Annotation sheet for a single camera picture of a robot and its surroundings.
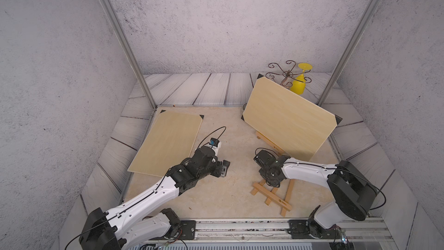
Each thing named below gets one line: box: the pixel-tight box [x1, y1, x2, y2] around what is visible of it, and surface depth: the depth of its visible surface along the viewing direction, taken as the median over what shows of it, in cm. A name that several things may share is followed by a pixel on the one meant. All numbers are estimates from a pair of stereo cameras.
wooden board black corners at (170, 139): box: [127, 109, 205, 178], surface depth 107 cm
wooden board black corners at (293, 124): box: [241, 74, 343, 160], surface depth 87 cm
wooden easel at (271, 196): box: [250, 178, 295, 218], surface depth 81 cm
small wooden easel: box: [255, 130, 285, 156], surface depth 98 cm
